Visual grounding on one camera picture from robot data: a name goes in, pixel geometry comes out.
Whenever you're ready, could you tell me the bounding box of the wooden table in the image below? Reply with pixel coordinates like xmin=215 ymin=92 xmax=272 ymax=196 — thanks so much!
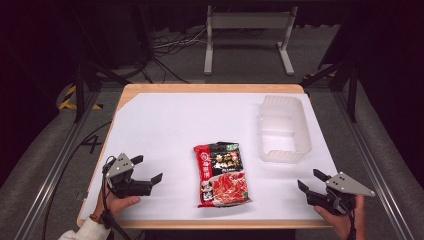
xmin=76 ymin=83 xmax=338 ymax=230

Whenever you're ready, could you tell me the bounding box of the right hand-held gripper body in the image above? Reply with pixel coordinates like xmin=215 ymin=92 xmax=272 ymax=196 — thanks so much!
xmin=305 ymin=171 xmax=376 ymax=216

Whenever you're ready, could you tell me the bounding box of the black tripod stand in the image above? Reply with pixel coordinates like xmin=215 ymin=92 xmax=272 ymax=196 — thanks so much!
xmin=71 ymin=59 xmax=133 ymax=124
xmin=299 ymin=59 xmax=360 ymax=123

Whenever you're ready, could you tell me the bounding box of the person's left hand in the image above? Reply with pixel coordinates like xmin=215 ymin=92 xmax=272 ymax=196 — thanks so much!
xmin=94 ymin=185 xmax=142 ymax=222

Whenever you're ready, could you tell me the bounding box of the dark curtain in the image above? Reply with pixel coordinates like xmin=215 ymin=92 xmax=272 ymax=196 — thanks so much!
xmin=318 ymin=0 xmax=424 ymax=189
xmin=0 ymin=0 xmax=151 ymax=188

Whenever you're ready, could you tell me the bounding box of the black wrist strap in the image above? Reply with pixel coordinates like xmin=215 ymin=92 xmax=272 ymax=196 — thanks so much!
xmin=99 ymin=209 xmax=116 ymax=230

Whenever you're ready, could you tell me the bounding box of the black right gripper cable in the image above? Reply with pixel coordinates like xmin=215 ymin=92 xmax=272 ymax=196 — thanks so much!
xmin=346 ymin=201 xmax=356 ymax=240

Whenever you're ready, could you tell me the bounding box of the aluminium floor rail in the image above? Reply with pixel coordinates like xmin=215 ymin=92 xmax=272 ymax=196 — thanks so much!
xmin=333 ymin=91 xmax=416 ymax=240
xmin=13 ymin=89 xmax=101 ymax=240

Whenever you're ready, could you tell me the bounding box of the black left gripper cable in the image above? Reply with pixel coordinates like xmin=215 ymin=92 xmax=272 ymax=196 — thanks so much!
xmin=100 ymin=155 xmax=134 ymax=240

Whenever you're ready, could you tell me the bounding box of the red and black food packet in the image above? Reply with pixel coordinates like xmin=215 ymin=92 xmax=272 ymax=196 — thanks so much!
xmin=193 ymin=141 xmax=252 ymax=209

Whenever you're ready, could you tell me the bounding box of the black floor cable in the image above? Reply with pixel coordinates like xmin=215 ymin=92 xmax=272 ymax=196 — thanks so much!
xmin=41 ymin=121 xmax=113 ymax=240

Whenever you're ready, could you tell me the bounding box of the white metal stand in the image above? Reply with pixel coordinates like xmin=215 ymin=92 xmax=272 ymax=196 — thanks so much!
xmin=203 ymin=4 xmax=299 ymax=76

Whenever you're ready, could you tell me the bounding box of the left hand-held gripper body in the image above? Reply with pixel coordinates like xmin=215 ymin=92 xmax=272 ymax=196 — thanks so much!
xmin=103 ymin=152 xmax=154 ymax=200

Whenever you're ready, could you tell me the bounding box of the person's right hand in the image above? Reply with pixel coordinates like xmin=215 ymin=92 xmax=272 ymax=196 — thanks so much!
xmin=313 ymin=194 xmax=367 ymax=240

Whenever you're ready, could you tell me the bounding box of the bundle of floor cables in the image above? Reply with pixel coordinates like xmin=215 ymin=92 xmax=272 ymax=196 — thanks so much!
xmin=152 ymin=28 xmax=208 ymax=57

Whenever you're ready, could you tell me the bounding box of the translucent plastic container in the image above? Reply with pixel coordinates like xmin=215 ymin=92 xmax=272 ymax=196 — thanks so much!
xmin=258 ymin=94 xmax=313 ymax=164

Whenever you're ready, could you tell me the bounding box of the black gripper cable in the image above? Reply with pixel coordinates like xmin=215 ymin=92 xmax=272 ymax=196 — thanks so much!
xmin=100 ymin=155 xmax=134 ymax=240
xmin=346 ymin=201 xmax=356 ymax=240

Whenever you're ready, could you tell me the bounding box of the white table sheet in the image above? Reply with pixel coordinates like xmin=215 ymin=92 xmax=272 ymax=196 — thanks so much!
xmin=80 ymin=92 xmax=338 ymax=222

